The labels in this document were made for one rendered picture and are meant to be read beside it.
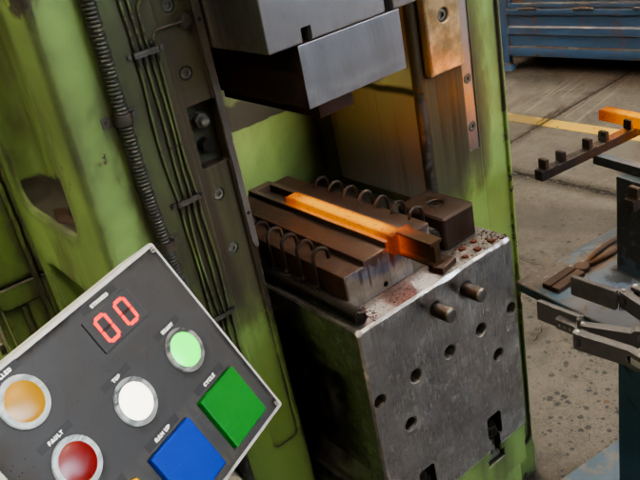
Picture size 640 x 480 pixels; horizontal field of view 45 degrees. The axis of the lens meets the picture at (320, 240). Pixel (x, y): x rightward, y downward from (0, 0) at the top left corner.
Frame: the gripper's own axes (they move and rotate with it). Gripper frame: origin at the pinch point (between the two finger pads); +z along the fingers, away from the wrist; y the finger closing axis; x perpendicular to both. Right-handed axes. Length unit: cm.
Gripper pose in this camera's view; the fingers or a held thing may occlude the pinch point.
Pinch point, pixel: (573, 303)
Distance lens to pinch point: 111.9
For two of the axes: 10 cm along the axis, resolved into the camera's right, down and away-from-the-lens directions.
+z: -6.2, -2.6, 7.4
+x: -1.8, -8.7, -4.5
